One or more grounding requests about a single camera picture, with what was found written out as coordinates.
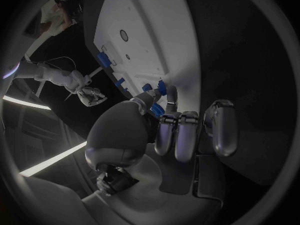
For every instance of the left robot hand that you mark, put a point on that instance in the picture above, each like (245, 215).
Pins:
(117, 133)

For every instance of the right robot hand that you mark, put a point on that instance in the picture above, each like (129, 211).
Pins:
(91, 96)

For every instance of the blue plug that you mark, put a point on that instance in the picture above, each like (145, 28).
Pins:
(162, 87)

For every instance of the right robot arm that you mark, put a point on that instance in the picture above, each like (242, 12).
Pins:
(58, 76)

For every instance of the white task board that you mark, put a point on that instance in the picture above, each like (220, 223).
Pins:
(145, 31)

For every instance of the small blue block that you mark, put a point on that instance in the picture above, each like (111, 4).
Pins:
(119, 82)

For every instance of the large blue block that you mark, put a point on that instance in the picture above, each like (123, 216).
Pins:
(103, 60)

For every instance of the blue peg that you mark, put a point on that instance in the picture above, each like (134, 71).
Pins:
(147, 87)

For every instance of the person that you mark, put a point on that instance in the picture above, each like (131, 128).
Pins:
(58, 16)

